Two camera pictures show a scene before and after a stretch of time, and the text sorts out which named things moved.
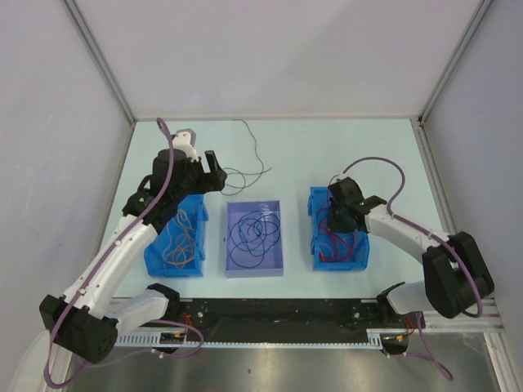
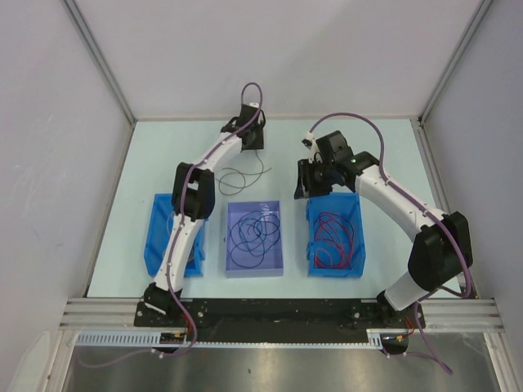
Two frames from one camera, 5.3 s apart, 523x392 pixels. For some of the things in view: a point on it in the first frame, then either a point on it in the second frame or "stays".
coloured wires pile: [331, 235] to [315, 242]
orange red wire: [341, 259] to [315, 246]
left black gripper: [208, 181] to [258, 144]
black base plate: [339, 319] stays
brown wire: [319, 225] to [335, 242]
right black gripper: [332, 224] to [305, 187]
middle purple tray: [253, 239] stays
